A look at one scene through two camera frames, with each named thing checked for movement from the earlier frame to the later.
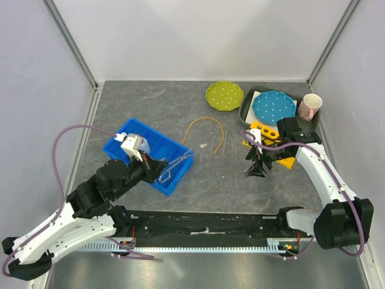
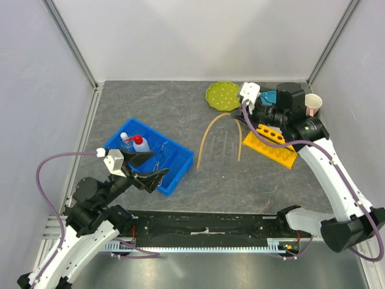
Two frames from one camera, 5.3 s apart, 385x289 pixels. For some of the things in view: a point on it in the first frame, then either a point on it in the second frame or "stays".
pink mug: [310, 106] stays
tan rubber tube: [206, 118] → [206, 132]
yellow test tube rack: [271, 132] stays
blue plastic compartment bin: [162, 148] stays
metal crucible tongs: [166, 175] → [157, 165]
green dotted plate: [224, 95] stays
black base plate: [164, 229] stays
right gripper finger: [256, 169] → [239, 114]
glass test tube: [211, 152] stays
